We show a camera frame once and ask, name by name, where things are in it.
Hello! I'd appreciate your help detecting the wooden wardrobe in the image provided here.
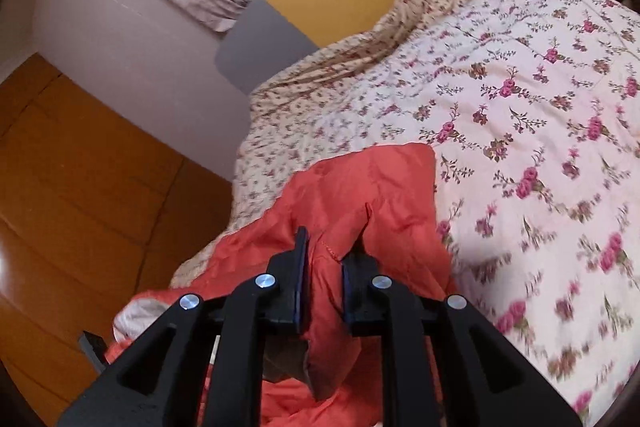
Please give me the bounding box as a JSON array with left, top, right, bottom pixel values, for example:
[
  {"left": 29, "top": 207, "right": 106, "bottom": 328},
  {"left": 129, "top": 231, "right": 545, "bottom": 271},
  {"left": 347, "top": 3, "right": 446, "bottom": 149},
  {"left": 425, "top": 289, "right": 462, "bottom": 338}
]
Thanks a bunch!
[{"left": 0, "top": 54, "right": 236, "bottom": 427}]

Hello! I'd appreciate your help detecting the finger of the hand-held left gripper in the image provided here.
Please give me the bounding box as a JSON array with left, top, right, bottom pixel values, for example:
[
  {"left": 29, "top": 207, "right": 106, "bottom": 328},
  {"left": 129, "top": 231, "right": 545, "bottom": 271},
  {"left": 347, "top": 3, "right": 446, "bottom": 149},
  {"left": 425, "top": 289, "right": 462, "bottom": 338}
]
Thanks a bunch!
[{"left": 81, "top": 331, "right": 109, "bottom": 369}]

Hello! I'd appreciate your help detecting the orange quilted jacket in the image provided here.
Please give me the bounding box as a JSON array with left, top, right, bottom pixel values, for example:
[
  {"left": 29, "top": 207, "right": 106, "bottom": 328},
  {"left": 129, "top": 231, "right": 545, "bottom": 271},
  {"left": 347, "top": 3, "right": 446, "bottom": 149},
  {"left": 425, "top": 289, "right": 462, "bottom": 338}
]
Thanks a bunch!
[{"left": 105, "top": 142, "right": 458, "bottom": 427}]

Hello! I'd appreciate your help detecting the floral quilt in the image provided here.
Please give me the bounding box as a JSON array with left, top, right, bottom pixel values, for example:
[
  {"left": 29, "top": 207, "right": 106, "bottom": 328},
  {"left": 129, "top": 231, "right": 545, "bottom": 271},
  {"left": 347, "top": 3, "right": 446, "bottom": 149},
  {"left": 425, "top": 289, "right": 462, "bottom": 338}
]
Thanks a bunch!
[{"left": 170, "top": 0, "right": 640, "bottom": 427}]

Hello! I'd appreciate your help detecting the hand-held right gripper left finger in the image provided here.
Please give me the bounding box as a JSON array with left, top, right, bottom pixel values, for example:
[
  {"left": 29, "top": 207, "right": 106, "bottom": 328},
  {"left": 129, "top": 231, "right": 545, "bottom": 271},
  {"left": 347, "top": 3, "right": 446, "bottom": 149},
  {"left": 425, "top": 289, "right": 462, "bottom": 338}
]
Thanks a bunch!
[{"left": 55, "top": 226, "right": 313, "bottom": 427}]

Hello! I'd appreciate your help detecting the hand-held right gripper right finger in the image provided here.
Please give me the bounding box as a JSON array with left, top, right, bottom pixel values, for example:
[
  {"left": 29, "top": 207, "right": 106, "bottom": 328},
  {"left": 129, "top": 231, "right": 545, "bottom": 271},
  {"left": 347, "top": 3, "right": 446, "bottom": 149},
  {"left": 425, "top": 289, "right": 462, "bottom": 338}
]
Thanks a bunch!
[{"left": 341, "top": 242, "right": 583, "bottom": 427}]

